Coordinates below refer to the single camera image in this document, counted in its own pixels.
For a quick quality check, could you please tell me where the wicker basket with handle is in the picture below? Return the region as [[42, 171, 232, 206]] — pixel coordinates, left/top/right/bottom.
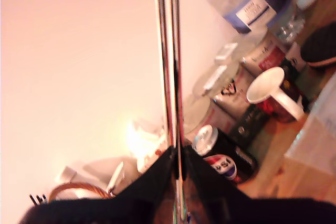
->
[[48, 181, 116, 202]]

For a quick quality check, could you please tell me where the black zip case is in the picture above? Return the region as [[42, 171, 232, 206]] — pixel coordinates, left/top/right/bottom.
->
[[300, 22, 336, 69]]

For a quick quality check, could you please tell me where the metallic paper towel stand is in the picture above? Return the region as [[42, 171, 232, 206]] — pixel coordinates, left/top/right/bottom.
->
[[152, 0, 191, 224]]

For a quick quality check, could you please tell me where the silver tin black logo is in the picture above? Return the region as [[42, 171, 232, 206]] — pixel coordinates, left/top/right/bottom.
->
[[212, 70, 257, 120]]

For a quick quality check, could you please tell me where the black Pepsi can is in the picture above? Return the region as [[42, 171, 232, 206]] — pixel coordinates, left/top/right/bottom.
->
[[192, 125, 260, 184]]

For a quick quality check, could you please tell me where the white and dark red mug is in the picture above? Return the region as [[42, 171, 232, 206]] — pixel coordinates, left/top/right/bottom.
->
[[246, 66, 308, 124]]

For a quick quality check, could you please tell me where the silver tin script label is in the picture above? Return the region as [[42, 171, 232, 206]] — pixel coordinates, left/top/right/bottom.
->
[[241, 34, 288, 78]]

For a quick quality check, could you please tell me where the clear plastic sleeve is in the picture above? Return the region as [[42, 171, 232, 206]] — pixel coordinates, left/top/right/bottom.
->
[[283, 73, 336, 162]]

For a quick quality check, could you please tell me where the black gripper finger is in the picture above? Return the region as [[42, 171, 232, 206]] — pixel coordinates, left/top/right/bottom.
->
[[183, 146, 253, 204], [112, 147, 176, 204]]

